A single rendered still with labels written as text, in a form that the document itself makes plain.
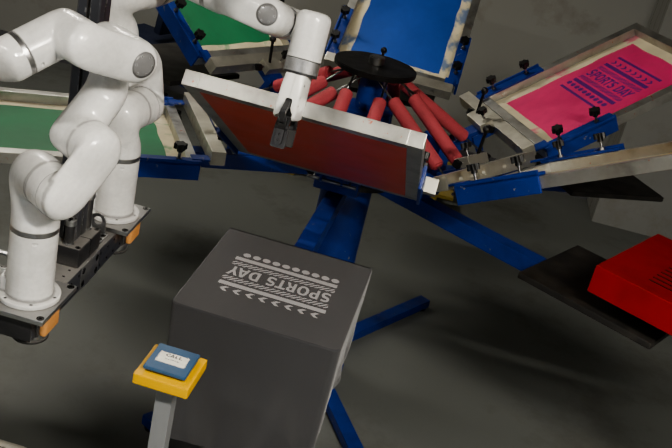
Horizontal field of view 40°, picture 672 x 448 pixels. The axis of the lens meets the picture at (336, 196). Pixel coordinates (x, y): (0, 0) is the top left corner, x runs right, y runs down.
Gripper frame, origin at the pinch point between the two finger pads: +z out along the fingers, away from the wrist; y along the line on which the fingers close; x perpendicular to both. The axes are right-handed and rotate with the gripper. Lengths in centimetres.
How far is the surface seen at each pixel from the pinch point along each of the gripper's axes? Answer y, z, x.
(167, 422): -4, 69, -10
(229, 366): -31, 61, -4
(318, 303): -46, 42, 12
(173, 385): 4, 57, -9
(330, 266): -67, 36, 11
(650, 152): -119, -21, 98
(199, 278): -41, 44, -20
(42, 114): -114, 21, -106
